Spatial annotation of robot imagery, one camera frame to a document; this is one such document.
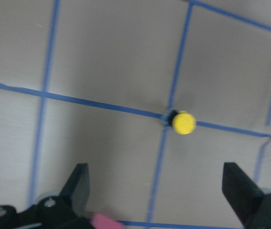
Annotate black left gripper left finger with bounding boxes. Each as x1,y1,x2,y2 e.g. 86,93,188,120
59,163,90,216

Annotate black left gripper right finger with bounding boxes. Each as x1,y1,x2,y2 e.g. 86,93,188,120
222,162,271,229

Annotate pink cube far side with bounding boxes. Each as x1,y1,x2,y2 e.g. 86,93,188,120
90,213,125,229

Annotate yellow push button switch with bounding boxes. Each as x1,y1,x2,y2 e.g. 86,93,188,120
161,109,197,135

